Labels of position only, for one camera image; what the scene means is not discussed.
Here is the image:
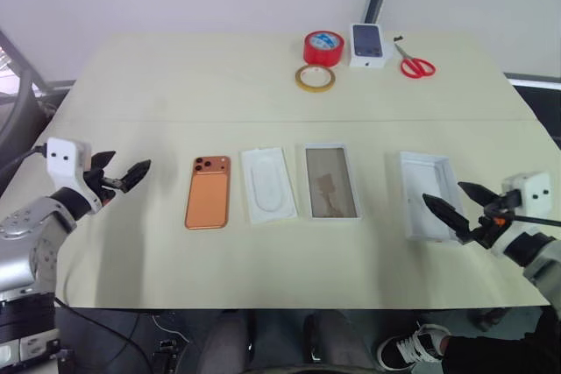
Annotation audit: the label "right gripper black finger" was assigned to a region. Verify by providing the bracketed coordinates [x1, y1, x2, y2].
[422, 192, 475, 244]
[457, 180, 501, 208]

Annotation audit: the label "white phone box lid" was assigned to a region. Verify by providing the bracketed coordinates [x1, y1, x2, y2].
[397, 150, 466, 243]

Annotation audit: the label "white smartphone retail box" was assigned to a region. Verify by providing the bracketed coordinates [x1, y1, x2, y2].
[349, 22, 390, 71]

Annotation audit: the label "grey curved hose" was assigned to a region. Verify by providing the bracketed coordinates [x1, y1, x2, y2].
[0, 70, 35, 141]

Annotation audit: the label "yellow tape roll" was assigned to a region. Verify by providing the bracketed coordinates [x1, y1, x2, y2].
[294, 64, 337, 94]

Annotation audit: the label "white moulded tray insert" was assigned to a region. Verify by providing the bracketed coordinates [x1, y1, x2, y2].
[239, 145, 299, 227]

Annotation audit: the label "black and white sneaker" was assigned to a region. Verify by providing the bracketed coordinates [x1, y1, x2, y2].
[377, 323, 452, 370]

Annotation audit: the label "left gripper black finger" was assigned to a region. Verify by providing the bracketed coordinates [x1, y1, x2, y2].
[89, 150, 117, 171]
[119, 159, 153, 193]

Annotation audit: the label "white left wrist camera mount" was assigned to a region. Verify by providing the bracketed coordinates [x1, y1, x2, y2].
[46, 137, 105, 215]

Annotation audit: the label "black floor cable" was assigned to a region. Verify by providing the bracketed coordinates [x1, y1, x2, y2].
[52, 297, 153, 374]

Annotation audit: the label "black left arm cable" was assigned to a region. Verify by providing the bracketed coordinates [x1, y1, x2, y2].
[0, 145, 49, 183]

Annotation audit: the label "grey rounded shape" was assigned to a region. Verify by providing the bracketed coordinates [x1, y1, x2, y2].
[195, 310, 258, 374]

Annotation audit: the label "red tape roll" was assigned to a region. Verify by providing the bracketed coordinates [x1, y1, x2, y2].
[302, 30, 346, 68]

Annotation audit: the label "black trouser leg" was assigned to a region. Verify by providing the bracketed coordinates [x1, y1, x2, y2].
[437, 303, 561, 374]

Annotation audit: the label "white tray with grey inside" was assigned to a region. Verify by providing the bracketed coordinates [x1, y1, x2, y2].
[303, 141, 365, 221]

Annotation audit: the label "orange smartphone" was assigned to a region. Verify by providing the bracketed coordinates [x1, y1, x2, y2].
[183, 155, 232, 231]

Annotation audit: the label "grey metal frame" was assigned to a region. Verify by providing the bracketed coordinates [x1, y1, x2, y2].
[0, 30, 50, 97]

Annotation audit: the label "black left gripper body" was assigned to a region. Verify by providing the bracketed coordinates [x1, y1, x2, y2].
[82, 162, 132, 208]

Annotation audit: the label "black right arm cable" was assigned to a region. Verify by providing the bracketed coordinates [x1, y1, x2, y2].
[513, 214, 561, 228]

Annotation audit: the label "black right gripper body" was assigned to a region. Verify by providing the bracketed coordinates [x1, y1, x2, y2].
[463, 188, 522, 251]

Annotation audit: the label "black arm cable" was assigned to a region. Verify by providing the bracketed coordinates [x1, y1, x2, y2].
[513, 214, 561, 228]
[0, 145, 49, 183]

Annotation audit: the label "red handled scissors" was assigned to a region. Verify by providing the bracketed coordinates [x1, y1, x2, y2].
[393, 42, 437, 80]

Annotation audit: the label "white power strip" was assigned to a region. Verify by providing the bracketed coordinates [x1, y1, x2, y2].
[0, 333, 63, 367]

